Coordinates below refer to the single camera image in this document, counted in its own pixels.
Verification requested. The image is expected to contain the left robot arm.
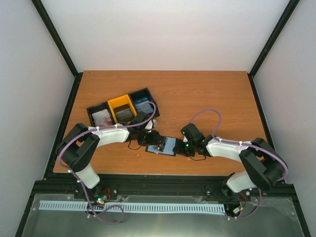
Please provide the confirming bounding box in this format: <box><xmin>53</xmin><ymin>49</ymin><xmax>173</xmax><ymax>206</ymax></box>
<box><xmin>56</xmin><ymin>112</ymin><xmax>167</xmax><ymax>199</ymax></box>

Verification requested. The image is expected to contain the left black card bin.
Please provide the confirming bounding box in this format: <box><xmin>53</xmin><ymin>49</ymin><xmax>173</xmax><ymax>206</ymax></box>
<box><xmin>86</xmin><ymin>102</ymin><xmax>115</xmax><ymax>127</ymax></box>

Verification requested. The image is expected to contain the red white card stack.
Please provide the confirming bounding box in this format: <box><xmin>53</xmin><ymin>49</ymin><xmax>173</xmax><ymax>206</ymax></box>
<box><xmin>92</xmin><ymin>109</ymin><xmax>113</xmax><ymax>127</ymax></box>

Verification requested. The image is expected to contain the left black frame post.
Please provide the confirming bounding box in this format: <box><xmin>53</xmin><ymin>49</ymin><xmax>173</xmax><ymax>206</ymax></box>
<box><xmin>31</xmin><ymin>0</ymin><xmax>80</xmax><ymax>77</ymax></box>

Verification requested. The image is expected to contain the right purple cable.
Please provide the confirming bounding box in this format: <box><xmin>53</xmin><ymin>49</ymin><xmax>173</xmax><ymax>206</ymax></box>
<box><xmin>188</xmin><ymin>109</ymin><xmax>289</xmax><ymax>220</ymax></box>

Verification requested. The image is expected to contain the black card bin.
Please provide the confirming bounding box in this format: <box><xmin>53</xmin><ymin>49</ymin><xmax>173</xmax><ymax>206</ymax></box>
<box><xmin>86</xmin><ymin>102</ymin><xmax>115</xmax><ymax>127</ymax></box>
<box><xmin>128</xmin><ymin>88</ymin><xmax>160</xmax><ymax>118</ymax></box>

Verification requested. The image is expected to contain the blue card stack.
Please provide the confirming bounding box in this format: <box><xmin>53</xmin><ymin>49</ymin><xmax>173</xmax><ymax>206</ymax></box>
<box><xmin>134</xmin><ymin>97</ymin><xmax>154</xmax><ymax>114</ymax></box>

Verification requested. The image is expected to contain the dark grey card stack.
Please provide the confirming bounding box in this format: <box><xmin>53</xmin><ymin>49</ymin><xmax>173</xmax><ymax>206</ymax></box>
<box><xmin>114</xmin><ymin>104</ymin><xmax>134</xmax><ymax>122</ymax></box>

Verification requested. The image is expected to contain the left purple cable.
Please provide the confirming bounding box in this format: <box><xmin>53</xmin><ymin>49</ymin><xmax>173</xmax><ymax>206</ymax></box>
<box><xmin>58</xmin><ymin>101</ymin><xmax>157</xmax><ymax>225</ymax></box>

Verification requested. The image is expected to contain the right black card bin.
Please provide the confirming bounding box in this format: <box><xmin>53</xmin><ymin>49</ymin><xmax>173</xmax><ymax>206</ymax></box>
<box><xmin>128</xmin><ymin>88</ymin><xmax>160</xmax><ymax>118</ymax></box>

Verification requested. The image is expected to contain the right black frame post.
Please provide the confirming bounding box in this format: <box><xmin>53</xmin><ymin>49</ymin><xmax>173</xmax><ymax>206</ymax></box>
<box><xmin>248</xmin><ymin>0</ymin><xmax>301</xmax><ymax>77</ymax></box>

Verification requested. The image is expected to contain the black card holder wallet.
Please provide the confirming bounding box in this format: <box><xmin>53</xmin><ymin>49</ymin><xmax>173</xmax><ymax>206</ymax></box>
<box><xmin>145</xmin><ymin>137</ymin><xmax>177</xmax><ymax>157</ymax></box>

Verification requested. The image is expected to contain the purple cable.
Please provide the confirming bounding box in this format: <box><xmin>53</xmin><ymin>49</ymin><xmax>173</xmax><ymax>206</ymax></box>
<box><xmin>58</xmin><ymin>101</ymin><xmax>157</xmax><ymax>225</ymax></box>
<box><xmin>188</xmin><ymin>109</ymin><xmax>289</xmax><ymax>220</ymax></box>

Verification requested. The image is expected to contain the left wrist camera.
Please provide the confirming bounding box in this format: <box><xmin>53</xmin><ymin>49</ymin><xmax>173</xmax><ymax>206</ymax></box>
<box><xmin>145</xmin><ymin>119</ymin><xmax>158</xmax><ymax>130</ymax></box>

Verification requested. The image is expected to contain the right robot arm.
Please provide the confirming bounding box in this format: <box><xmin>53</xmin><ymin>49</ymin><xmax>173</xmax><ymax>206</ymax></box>
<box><xmin>173</xmin><ymin>123</ymin><xmax>288</xmax><ymax>193</ymax></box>

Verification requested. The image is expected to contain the black frame post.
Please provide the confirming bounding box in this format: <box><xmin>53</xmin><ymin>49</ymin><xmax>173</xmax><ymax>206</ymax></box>
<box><xmin>31</xmin><ymin>0</ymin><xmax>80</xmax><ymax>77</ymax></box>
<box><xmin>248</xmin><ymin>0</ymin><xmax>301</xmax><ymax>77</ymax></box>

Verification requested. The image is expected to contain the yellow card bin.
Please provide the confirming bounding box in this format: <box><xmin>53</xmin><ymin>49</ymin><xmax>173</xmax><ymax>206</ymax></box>
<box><xmin>108</xmin><ymin>94</ymin><xmax>137</xmax><ymax>123</ymax></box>

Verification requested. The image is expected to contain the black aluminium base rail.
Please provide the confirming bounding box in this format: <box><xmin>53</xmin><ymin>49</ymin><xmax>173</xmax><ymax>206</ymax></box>
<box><xmin>30</xmin><ymin>173</ymin><xmax>298</xmax><ymax>204</ymax></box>

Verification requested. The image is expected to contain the small electronics board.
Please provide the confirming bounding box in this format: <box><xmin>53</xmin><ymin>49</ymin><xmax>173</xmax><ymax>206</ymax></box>
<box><xmin>95</xmin><ymin>188</ymin><xmax>111</xmax><ymax>204</ymax></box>

